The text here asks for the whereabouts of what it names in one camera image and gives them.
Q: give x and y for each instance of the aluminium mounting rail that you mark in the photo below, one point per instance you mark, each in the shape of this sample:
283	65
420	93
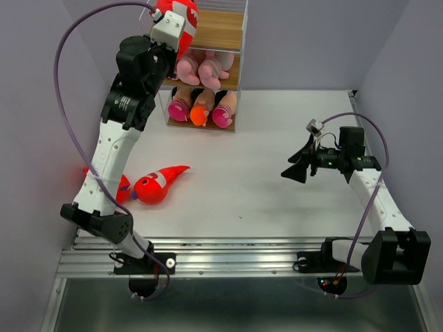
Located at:
196	257

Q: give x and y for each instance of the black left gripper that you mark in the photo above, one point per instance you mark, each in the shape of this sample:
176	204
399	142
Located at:
170	52

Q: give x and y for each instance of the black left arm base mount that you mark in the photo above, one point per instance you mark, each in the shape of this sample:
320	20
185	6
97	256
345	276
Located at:
147	279

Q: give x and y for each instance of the red shark plush left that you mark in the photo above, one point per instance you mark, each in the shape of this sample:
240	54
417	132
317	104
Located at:
123	188

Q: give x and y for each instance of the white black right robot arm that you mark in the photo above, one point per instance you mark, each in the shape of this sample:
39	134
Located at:
397	253

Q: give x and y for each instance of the red fish plush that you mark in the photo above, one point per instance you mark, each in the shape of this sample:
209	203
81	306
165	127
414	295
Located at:
152	188
189	10

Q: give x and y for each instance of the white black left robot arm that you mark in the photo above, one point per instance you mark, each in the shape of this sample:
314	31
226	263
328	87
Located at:
143	64

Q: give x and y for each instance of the boy doll pink shorts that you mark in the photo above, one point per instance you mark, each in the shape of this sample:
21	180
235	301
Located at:
179	108

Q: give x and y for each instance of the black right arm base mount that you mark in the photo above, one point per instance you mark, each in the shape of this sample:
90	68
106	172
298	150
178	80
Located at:
332	280

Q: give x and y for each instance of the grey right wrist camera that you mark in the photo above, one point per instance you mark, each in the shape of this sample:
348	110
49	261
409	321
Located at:
315	129

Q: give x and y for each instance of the pink pig plush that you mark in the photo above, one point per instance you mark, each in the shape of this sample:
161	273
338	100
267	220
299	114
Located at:
215	68
187	70

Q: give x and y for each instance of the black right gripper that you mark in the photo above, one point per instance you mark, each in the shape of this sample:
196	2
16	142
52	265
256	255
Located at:
298	171

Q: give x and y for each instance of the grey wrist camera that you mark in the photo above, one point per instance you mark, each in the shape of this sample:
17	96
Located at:
315	129
167	29

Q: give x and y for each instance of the wooden three-tier wire shelf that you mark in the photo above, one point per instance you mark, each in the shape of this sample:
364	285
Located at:
221	27

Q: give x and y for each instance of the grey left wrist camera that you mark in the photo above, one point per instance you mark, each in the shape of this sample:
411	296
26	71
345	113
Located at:
167	29

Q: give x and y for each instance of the boy doll orange shorts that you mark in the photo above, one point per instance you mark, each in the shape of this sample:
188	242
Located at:
204	104

